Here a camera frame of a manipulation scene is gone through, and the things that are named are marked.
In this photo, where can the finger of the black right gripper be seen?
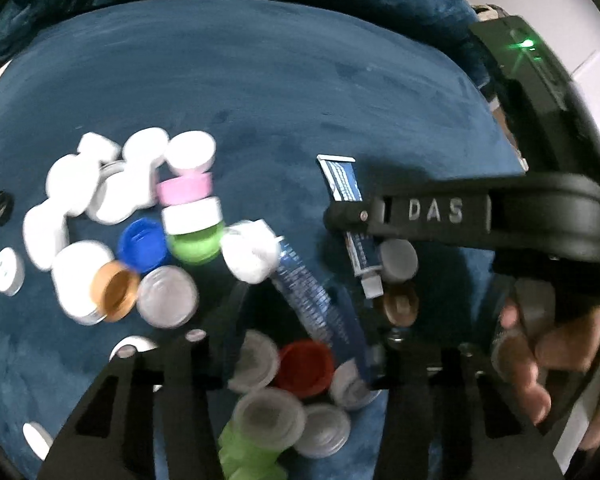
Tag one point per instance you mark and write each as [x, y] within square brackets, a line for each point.
[557, 215]

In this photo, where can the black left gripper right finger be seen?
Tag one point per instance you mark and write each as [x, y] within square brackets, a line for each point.
[449, 413]

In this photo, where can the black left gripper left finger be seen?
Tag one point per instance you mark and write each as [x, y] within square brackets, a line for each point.
[110, 432]

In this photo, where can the blue white ointment tube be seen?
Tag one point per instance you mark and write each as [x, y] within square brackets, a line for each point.
[348, 214]

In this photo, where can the person's right hand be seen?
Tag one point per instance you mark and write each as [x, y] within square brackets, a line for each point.
[570, 347]

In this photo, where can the brown bottle cap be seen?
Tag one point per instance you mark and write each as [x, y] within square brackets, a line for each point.
[400, 305]

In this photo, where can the red bottle cap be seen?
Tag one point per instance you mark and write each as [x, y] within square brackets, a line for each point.
[306, 368]

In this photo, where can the blue white medicine tube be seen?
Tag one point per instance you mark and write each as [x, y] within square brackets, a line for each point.
[327, 314]

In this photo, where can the gold orange bottle cap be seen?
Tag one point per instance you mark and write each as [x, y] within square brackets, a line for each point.
[114, 290]

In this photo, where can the silver grey cap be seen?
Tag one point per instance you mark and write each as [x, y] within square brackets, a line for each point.
[167, 297]

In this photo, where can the green bottle with white cap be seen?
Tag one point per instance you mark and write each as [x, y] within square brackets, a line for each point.
[264, 424]

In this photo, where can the large white jar lid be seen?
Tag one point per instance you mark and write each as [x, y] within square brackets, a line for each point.
[73, 271]

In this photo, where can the white cap with green mark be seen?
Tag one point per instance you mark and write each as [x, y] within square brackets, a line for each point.
[11, 272]

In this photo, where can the blue bottle cap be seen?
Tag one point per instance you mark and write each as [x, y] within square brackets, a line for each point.
[142, 246]

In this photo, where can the green bottle cap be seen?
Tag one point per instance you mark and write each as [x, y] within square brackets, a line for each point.
[198, 247]

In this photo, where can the black bottle cap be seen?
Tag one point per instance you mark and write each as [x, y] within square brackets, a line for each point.
[7, 203]

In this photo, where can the pink bottle cap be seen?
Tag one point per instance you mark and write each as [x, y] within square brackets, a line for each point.
[184, 189]

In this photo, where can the dark blue plush blanket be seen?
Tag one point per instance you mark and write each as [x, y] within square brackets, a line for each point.
[276, 85]

